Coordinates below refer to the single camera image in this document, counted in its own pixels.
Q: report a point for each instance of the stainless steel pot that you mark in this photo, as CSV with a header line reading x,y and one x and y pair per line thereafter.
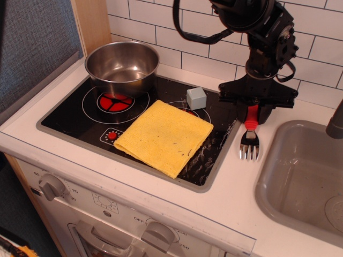
x,y
127,68

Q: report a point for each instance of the grey left oven knob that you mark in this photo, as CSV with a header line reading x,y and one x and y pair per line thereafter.
x,y
51,187

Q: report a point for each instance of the red handled metal fork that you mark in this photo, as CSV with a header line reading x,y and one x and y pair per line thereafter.
x,y
249,145

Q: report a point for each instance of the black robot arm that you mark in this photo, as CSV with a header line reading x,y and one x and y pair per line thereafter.
x,y
271,40

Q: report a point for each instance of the grey right oven knob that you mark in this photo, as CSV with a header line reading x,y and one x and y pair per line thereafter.
x,y
159,236

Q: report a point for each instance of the grey blue toy block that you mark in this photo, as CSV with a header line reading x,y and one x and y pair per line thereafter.
x,y
196,98

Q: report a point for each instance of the wooden side post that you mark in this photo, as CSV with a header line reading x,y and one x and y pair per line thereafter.
x,y
92,23

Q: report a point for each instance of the orange black object on floor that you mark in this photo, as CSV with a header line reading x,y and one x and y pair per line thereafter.
x,y
9,248

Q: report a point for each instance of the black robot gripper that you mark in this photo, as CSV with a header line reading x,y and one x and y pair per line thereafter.
x,y
267,93

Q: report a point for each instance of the black toy stovetop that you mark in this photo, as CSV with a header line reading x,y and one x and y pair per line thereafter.
x,y
94,120

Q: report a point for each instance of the grey oven door handle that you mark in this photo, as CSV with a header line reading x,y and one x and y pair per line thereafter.
x,y
106,241

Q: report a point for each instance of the grey plastic sink basin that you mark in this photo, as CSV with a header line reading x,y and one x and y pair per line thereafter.
x,y
300,185

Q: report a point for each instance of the yellow folded cloth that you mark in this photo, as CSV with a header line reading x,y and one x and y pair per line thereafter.
x,y
164,137

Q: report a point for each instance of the grey oven knob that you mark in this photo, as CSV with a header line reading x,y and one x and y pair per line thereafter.
x,y
51,187
159,236

